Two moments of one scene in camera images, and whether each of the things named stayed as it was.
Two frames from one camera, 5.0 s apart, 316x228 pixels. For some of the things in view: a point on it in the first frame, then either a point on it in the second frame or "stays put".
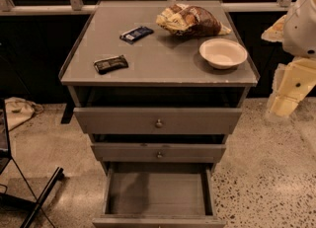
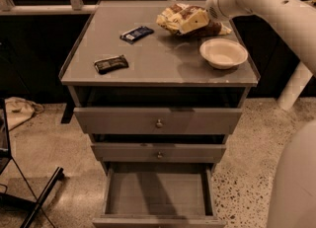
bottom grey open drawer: (158, 197) stays put
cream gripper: (301, 30) → (217, 7)
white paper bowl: (222, 53) stays put
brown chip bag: (192, 21) stays put
